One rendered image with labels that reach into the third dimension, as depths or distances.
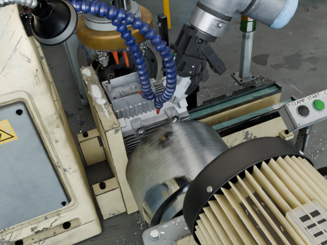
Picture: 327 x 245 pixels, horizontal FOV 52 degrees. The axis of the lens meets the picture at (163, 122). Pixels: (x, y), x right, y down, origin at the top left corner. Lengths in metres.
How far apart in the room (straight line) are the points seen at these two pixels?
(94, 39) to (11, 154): 0.29
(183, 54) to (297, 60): 0.92
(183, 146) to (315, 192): 0.35
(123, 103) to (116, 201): 0.29
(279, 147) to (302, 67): 1.22
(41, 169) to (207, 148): 0.36
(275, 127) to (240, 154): 0.81
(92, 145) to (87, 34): 0.47
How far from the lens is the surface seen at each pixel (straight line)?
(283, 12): 0.85
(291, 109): 0.94
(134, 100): 0.88
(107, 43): 0.74
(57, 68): 1.75
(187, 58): 0.81
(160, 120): 0.90
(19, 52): 0.61
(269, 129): 1.20
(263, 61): 1.64
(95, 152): 1.15
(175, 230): 0.57
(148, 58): 1.14
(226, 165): 0.39
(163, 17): 0.99
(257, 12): 0.83
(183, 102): 0.92
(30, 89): 0.65
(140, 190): 0.71
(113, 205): 1.00
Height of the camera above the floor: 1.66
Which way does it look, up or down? 42 degrees down
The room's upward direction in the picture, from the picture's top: 6 degrees counter-clockwise
